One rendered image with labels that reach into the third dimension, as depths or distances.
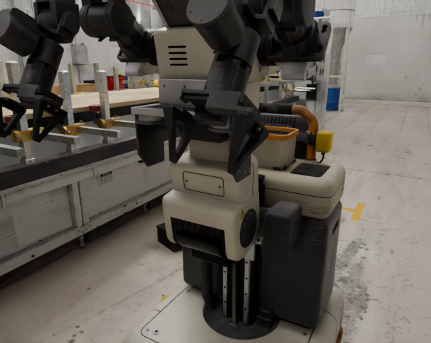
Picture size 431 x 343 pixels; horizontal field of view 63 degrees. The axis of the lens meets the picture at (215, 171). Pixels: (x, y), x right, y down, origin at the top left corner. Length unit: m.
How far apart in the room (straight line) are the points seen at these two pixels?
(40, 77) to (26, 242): 1.55
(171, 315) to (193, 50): 0.91
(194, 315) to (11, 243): 1.18
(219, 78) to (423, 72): 11.14
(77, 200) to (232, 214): 1.59
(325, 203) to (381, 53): 10.62
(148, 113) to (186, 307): 0.81
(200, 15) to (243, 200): 0.53
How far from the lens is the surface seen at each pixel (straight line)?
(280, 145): 1.12
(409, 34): 11.59
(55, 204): 2.28
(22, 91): 0.77
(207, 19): 0.45
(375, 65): 11.61
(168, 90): 0.88
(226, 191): 0.88
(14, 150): 1.45
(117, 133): 1.76
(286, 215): 0.96
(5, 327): 1.99
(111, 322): 1.83
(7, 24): 0.76
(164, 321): 1.34
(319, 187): 1.07
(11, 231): 2.16
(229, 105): 0.45
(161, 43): 0.91
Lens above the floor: 1.14
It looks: 17 degrees down
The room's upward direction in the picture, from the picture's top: straight up
